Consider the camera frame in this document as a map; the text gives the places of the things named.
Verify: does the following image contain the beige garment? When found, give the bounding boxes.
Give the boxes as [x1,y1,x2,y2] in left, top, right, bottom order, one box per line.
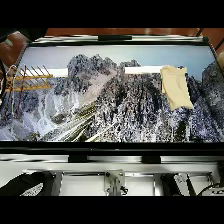
[159,65,195,111]

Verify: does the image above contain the yellow wooden rack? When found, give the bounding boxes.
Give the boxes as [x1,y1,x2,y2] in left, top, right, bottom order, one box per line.
[4,64,55,93]

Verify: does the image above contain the silver frame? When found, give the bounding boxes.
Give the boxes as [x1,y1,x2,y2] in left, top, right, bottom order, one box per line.
[0,154,224,197]

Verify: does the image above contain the black cable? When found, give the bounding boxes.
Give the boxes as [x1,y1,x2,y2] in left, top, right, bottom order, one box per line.
[196,182,224,197]

